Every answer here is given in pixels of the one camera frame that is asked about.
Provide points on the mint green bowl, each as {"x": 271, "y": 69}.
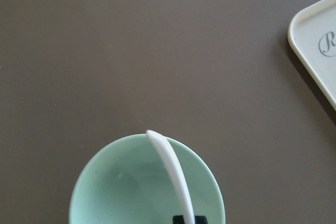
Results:
{"x": 126, "y": 182}

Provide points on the white ceramic spoon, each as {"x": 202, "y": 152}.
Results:
{"x": 175, "y": 172}

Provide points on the cream rabbit serving tray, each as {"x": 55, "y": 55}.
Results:
{"x": 311, "y": 35}

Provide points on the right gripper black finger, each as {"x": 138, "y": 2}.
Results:
{"x": 198, "y": 219}

